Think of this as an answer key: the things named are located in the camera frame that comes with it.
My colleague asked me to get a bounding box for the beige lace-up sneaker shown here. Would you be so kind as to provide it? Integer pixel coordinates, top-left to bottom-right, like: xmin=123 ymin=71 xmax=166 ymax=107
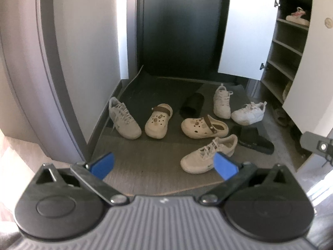
xmin=108 ymin=97 xmax=142 ymax=139
xmin=180 ymin=134 xmax=238 ymax=174

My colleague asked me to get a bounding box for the cream clog with brown strap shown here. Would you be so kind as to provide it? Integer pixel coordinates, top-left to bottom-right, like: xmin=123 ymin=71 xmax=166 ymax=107
xmin=145 ymin=104 xmax=173 ymax=139
xmin=181 ymin=115 xmax=229 ymax=138

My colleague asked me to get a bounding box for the dark entrance door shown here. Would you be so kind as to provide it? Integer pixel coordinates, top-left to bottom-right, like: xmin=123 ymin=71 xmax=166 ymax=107
xmin=137 ymin=0 xmax=232 ymax=79

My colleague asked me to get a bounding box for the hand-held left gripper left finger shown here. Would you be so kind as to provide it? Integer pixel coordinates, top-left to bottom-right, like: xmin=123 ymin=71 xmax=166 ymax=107
xmin=35 ymin=151 xmax=130 ymax=205

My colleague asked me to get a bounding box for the white lace-up sneaker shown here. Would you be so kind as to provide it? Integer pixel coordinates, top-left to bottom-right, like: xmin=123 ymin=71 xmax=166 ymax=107
xmin=231 ymin=101 xmax=268 ymax=125
xmin=213 ymin=83 xmax=234 ymax=120

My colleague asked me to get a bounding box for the white stickered cabinet door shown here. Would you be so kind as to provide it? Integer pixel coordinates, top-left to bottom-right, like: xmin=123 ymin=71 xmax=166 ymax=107
xmin=282 ymin=0 xmax=333 ymax=136

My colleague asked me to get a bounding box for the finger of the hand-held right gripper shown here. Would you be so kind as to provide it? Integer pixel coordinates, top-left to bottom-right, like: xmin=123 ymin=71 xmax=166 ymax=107
xmin=300 ymin=131 xmax=333 ymax=159

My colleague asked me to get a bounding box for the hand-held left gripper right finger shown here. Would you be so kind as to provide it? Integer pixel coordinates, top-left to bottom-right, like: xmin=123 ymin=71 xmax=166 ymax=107
xmin=199 ymin=151 xmax=298 ymax=205

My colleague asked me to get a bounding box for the plain white cabinet door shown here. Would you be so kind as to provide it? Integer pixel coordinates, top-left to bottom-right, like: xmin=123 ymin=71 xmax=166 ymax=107
xmin=218 ymin=0 xmax=281 ymax=81

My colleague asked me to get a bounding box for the grey ribbed door mat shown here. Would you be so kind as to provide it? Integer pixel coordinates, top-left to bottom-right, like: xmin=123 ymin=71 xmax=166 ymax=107
xmin=91 ymin=125 xmax=276 ymax=196

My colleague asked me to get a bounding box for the grey-brown slipper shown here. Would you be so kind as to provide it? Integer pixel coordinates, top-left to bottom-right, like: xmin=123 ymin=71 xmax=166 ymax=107
xmin=272 ymin=107 xmax=289 ymax=127

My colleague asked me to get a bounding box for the pink white sandal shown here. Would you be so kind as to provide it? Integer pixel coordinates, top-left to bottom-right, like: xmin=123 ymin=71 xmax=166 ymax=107
xmin=286 ymin=7 xmax=311 ymax=26

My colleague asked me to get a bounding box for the green slipper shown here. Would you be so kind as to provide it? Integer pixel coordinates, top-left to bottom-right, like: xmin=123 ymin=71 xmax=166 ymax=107
xmin=282 ymin=81 xmax=293 ymax=101

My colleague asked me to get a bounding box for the black slide sandal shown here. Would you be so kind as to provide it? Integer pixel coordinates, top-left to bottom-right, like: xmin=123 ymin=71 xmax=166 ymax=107
xmin=229 ymin=125 xmax=275 ymax=155
xmin=179 ymin=92 xmax=205 ymax=119

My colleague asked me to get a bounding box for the dark rubber floor mat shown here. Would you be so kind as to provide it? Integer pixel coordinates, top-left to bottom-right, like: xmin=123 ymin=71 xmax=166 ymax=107
xmin=104 ymin=65 xmax=250 ymax=141

